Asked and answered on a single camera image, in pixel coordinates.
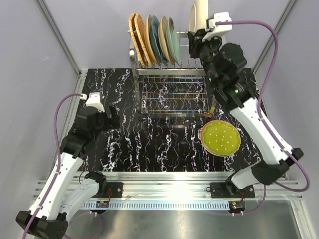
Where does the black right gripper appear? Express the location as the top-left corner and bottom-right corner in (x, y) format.
(188, 29), (222, 86)

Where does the pale green bottom plate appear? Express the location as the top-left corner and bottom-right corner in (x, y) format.
(166, 17), (181, 65)

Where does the cream yellow bird plate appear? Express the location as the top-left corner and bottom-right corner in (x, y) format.
(158, 16), (174, 65)

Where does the cream bird painted plate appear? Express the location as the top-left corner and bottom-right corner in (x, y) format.
(145, 14), (160, 67)

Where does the teal scalloped plate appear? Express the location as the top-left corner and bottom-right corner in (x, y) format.
(151, 15), (168, 66)

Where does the woven bamboo tray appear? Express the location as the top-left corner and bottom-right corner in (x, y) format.
(134, 13), (154, 67)
(129, 12), (147, 67)

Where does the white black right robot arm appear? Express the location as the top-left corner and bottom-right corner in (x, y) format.
(187, 29), (304, 198)

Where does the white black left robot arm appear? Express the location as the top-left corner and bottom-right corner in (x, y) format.
(15, 106), (120, 239)

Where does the stainless steel dish rack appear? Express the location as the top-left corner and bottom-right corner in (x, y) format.
(129, 32), (216, 117)

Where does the pink rimmed plate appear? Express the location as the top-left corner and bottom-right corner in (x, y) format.
(200, 119), (241, 157)

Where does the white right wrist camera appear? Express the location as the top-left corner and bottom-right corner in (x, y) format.
(202, 11), (232, 42)

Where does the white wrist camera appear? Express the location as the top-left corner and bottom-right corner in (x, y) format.
(80, 92), (105, 112)
(202, 11), (232, 42)

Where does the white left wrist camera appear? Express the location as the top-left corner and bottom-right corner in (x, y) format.
(80, 92), (105, 112)

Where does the white slotted cable duct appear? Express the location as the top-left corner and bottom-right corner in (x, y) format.
(80, 200), (229, 211)

